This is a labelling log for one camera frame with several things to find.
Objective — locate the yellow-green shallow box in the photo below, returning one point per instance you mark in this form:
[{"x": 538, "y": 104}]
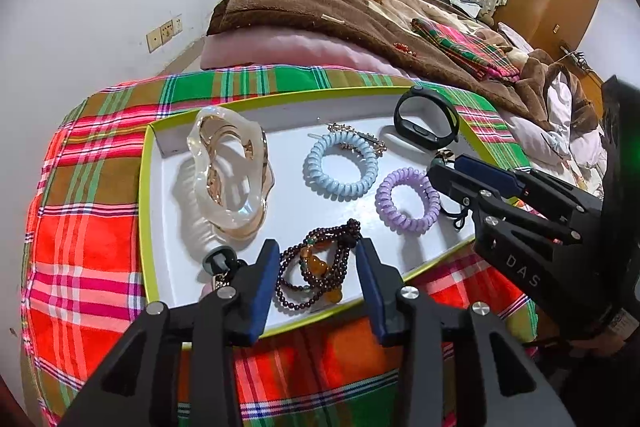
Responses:
[{"x": 295, "y": 217}]

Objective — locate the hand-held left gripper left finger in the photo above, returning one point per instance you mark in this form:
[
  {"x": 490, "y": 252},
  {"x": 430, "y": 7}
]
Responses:
[{"x": 262, "y": 292}]

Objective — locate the white quilt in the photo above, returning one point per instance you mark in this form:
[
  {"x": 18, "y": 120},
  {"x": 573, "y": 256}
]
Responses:
[{"x": 565, "y": 127}]

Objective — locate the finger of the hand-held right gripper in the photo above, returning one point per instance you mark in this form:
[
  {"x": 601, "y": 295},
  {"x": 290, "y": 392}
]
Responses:
[
  {"x": 500, "y": 237},
  {"x": 487, "y": 172}
]

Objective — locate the folded plaid cloth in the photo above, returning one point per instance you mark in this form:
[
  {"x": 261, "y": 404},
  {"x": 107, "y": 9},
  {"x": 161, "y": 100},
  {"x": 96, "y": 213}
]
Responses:
[{"x": 465, "y": 47}]

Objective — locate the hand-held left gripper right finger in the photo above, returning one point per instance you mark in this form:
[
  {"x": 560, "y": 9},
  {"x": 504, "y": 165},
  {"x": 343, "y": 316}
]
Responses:
[{"x": 372, "y": 294}]

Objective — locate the black smart band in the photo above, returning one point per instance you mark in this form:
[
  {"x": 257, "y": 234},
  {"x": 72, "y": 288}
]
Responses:
[{"x": 425, "y": 139}]

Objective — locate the pink pillow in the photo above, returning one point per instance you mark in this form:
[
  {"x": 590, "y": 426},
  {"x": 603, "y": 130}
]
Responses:
[{"x": 290, "y": 49}]

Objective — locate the metal hair clip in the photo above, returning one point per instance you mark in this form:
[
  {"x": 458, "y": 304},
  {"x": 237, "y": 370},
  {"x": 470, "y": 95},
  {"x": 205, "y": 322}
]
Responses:
[{"x": 350, "y": 139}]

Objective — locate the plaid bedsheet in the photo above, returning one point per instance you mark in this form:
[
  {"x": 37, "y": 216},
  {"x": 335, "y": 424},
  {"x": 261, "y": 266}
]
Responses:
[{"x": 85, "y": 232}]

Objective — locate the wall socket plate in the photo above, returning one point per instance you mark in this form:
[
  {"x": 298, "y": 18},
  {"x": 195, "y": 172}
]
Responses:
[{"x": 164, "y": 34}]

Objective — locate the brown blanket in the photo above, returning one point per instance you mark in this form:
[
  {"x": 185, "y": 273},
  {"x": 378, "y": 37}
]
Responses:
[{"x": 350, "y": 17}]

